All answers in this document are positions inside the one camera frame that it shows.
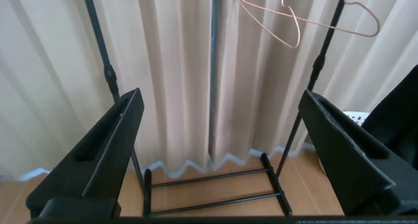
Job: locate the white laundry basket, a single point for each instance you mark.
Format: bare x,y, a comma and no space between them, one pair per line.
354,116

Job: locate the black knit garment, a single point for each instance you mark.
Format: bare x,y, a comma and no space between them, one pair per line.
398,119

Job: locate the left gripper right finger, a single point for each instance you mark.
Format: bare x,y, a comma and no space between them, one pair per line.
356,178

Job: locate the beige curtain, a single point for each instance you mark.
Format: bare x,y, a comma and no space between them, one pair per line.
261,87
163,70

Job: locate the black clothes rack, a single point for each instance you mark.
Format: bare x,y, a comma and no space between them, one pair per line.
276,185

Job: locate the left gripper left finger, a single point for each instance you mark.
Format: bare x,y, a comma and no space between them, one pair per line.
98,171

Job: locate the pink clothes hanger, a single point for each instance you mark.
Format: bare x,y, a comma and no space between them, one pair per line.
326,24
261,23

